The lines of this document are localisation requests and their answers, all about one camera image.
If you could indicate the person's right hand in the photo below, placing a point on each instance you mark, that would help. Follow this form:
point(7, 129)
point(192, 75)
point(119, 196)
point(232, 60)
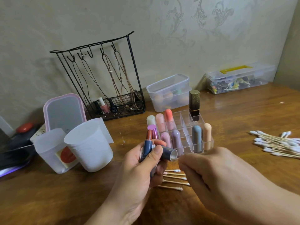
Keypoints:
point(222, 175)

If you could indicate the person's left hand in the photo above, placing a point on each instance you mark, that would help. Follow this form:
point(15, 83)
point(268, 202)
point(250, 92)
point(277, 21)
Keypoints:
point(133, 175)

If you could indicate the person's left thumb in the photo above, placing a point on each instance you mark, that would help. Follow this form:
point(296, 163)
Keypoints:
point(153, 156)

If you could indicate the person's right fingers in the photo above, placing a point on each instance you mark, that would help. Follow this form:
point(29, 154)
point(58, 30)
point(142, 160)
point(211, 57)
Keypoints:
point(194, 166)

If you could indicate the lipstick with blue base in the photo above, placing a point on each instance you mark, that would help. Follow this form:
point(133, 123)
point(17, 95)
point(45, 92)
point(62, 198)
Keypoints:
point(148, 144)

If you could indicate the blue lipstick cap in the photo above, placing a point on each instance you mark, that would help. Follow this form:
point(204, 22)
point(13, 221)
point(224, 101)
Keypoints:
point(169, 154)

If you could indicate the metallic purple lipstick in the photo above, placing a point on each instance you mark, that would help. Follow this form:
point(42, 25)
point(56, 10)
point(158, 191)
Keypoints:
point(153, 131)

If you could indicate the person's left forearm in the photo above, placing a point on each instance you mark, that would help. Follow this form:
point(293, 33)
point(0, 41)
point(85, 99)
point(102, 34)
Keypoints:
point(112, 214)

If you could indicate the person's right forearm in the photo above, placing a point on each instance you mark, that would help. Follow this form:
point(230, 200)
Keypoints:
point(269, 203)

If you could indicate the cotton swab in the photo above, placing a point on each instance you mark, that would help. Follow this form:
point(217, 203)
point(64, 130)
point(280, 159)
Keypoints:
point(170, 187)
point(175, 182)
point(174, 174)
point(174, 177)
point(173, 170)

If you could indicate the mauve pink lipstick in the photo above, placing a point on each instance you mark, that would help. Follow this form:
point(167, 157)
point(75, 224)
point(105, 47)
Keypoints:
point(166, 139)

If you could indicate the grey blue lipstick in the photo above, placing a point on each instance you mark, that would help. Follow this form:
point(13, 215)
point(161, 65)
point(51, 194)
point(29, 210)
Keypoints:
point(196, 138)

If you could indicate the lilac lipstick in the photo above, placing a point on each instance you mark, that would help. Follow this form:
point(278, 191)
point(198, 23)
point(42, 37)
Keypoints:
point(177, 140)

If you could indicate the clear acrylic lipstick organizer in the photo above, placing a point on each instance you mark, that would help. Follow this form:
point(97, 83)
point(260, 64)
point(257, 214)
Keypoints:
point(185, 138)

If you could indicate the peach lipstick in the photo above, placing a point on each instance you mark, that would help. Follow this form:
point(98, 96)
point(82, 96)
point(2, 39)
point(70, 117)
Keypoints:
point(207, 135)

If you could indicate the light pink lipstick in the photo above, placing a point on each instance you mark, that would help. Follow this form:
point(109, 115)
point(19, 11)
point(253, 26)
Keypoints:
point(160, 123)

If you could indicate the cream white lipstick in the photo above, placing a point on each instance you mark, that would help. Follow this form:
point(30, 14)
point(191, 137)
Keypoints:
point(151, 119)

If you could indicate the coral lipstick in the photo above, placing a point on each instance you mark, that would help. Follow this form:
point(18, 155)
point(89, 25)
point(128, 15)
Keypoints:
point(169, 118)

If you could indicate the dark jewelry pieces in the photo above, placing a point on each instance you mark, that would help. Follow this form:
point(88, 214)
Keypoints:
point(135, 108)

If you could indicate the orange makeup sponge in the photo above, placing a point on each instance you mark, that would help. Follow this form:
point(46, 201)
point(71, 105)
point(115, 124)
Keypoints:
point(159, 98)
point(168, 96)

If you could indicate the black and gold lipstick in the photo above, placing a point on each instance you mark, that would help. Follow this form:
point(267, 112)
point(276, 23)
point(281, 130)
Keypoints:
point(194, 104)

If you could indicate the round translucent white cup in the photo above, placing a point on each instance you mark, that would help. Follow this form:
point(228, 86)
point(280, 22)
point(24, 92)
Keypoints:
point(90, 147)

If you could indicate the black nail polish bottle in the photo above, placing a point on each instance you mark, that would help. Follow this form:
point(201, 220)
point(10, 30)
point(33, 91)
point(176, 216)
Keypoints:
point(113, 106)

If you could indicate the clear plastic lidded box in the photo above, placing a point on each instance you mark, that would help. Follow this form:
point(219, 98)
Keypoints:
point(170, 91)

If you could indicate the green makeup sponge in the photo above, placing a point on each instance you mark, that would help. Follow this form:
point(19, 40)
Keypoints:
point(178, 92)

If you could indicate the pink nail polish bottle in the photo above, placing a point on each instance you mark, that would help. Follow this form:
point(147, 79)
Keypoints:
point(103, 106)

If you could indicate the red lip-shaped pad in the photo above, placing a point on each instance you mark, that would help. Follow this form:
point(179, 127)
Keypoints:
point(68, 155)

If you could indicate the pile of cotton swabs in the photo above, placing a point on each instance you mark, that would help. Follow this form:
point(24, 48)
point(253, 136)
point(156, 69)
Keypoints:
point(279, 145)

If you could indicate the heap of colourful hair clips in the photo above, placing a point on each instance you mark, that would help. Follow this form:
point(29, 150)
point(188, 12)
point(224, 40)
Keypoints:
point(234, 84)

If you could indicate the pink framed mirror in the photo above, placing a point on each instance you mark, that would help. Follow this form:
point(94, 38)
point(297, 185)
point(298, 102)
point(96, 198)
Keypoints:
point(63, 112)

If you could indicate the square translucent white container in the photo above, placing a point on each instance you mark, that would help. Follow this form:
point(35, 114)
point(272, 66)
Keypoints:
point(50, 152)

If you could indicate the white patterned card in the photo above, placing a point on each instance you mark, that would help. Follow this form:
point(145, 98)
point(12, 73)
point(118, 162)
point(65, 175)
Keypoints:
point(38, 133)

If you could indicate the black nail lamp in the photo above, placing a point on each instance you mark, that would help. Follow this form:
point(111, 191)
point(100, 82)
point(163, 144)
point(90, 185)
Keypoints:
point(16, 147)

